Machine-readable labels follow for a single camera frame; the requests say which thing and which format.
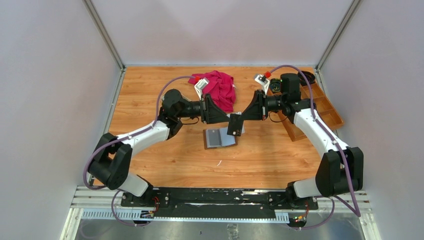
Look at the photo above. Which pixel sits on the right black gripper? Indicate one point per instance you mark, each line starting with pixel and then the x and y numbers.
pixel 258 109

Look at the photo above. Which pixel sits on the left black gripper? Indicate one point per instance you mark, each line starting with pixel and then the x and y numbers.
pixel 210 113

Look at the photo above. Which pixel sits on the black credit card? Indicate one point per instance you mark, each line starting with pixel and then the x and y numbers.
pixel 235 124
pixel 213 138

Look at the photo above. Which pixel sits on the brown leather card holder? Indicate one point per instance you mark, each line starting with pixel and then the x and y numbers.
pixel 227 140

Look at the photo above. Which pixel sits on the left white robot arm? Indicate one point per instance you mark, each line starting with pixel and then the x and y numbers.
pixel 111 159

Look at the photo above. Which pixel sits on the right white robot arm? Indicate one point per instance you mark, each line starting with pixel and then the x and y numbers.
pixel 341 168

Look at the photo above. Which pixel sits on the crumpled pink cloth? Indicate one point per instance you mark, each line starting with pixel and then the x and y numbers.
pixel 221 88

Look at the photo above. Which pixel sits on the brown wooden compartment tray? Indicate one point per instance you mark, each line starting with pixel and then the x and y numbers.
pixel 324 107

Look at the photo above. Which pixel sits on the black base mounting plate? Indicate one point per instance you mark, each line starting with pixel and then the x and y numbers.
pixel 217 203

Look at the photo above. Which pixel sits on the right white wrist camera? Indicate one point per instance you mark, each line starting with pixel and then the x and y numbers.
pixel 263 81

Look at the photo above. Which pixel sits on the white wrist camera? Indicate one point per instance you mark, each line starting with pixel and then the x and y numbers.
pixel 200 84
pixel 263 81

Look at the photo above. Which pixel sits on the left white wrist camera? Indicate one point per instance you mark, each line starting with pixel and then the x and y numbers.
pixel 200 84

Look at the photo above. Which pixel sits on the aluminium frame rail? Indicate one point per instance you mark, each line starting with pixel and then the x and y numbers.
pixel 104 204

